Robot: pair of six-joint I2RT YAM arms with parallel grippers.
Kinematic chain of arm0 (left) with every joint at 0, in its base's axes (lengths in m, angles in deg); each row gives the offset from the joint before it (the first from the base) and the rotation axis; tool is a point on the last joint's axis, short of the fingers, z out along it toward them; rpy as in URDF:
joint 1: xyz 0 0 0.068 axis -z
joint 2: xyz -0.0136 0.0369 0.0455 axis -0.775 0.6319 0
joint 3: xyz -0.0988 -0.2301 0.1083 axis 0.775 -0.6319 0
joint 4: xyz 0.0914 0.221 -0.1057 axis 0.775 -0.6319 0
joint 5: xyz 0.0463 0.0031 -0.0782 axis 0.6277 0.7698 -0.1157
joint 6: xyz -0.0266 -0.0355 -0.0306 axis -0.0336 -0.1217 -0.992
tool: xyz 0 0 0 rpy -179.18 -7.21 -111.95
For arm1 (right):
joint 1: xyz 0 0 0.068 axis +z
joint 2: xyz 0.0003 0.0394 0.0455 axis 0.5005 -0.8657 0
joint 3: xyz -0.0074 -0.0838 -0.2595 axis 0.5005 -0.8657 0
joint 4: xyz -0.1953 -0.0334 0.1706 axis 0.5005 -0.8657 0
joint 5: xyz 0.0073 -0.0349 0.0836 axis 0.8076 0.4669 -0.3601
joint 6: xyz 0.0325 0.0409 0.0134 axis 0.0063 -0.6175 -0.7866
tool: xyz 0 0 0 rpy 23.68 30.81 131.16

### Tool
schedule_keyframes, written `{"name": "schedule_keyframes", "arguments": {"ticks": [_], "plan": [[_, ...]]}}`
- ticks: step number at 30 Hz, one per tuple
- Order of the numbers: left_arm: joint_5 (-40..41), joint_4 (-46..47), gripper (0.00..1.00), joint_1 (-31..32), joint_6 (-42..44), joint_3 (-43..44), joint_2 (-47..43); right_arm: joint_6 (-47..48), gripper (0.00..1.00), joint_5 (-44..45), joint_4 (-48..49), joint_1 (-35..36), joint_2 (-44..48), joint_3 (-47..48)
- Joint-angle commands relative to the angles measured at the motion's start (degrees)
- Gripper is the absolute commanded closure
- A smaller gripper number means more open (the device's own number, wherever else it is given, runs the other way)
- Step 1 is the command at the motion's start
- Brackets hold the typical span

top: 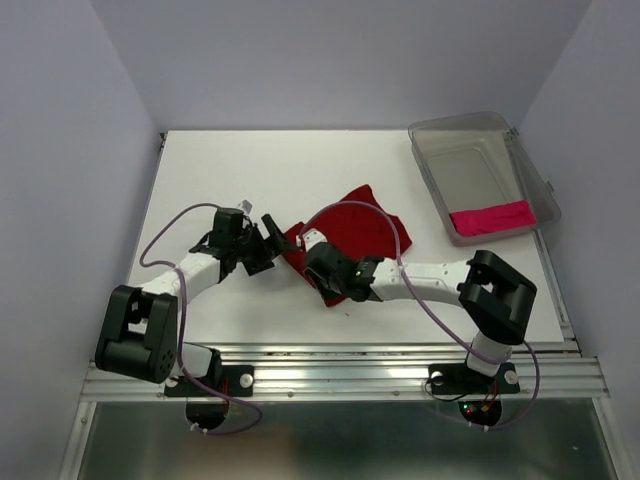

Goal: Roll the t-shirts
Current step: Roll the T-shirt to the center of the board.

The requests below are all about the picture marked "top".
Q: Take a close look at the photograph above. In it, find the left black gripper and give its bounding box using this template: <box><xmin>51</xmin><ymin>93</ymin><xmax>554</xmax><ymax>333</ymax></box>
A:
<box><xmin>232</xmin><ymin>214</ymin><xmax>296</xmax><ymax>275</ymax></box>

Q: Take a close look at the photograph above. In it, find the dark red t shirt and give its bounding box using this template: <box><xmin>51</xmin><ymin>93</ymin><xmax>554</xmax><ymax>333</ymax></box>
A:
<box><xmin>284</xmin><ymin>185</ymin><xmax>412</xmax><ymax>307</ymax></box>

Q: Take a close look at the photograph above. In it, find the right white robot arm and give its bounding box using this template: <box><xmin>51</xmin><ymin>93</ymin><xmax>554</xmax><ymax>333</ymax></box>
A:
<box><xmin>303</xmin><ymin>242</ymin><xmax>537</xmax><ymax>390</ymax></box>

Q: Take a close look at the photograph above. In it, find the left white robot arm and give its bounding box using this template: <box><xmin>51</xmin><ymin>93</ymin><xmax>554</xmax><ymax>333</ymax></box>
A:
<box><xmin>94</xmin><ymin>208</ymin><xmax>297</xmax><ymax>384</ymax></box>

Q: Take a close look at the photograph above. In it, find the clear plastic bin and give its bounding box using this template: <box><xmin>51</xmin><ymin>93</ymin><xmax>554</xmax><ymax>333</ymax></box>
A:
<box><xmin>408</xmin><ymin>111</ymin><xmax>561</xmax><ymax>247</ymax></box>

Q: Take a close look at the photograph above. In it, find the pink rolled t shirt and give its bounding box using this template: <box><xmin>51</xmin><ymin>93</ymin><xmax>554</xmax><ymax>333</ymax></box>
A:
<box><xmin>449</xmin><ymin>200</ymin><xmax>537</xmax><ymax>237</ymax></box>

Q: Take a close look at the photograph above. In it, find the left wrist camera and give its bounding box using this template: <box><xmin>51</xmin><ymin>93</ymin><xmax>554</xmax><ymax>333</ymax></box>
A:
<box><xmin>239</xmin><ymin>200</ymin><xmax>253</xmax><ymax>215</ymax></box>

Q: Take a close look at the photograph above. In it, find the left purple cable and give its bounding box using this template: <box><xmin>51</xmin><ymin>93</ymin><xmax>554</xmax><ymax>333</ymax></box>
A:
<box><xmin>138</xmin><ymin>202</ymin><xmax>264</xmax><ymax>437</ymax></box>

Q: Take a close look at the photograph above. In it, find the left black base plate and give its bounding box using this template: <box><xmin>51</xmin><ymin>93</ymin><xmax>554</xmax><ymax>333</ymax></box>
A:
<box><xmin>164</xmin><ymin>364</ymin><xmax>255</xmax><ymax>398</ymax></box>

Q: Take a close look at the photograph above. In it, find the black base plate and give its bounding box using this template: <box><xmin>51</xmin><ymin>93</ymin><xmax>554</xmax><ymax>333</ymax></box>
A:
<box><xmin>426</xmin><ymin>363</ymin><xmax>521</xmax><ymax>397</ymax></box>
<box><xmin>164</xmin><ymin>364</ymin><xmax>255</xmax><ymax>398</ymax></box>

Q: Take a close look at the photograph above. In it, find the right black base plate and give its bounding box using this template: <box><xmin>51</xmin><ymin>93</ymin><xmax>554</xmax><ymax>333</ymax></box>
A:
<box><xmin>426</xmin><ymin>363</ymin><xmax>521</xmax><ymax>397</ymax></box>

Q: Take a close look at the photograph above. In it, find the aluminium rail frame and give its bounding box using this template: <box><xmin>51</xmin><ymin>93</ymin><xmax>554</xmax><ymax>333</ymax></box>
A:
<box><xmin>60</xmin><ymin>337</ymin><xmax>635</xmax><ymax>479</ymax></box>

